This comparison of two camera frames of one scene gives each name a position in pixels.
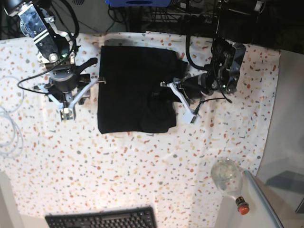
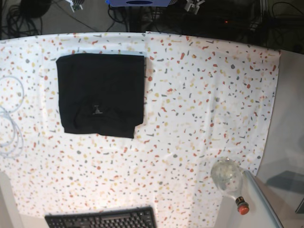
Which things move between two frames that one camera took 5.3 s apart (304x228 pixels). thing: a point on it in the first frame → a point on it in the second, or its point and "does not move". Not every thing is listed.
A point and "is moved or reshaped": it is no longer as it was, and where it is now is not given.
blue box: (138, 3) does not move
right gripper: (194, 87) → (193, 5)
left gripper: (64, 76) → (74, 7)
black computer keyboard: (139, 217) does not move
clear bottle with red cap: (227, 174) does not move
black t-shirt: (133, 99) is moved or reshaped
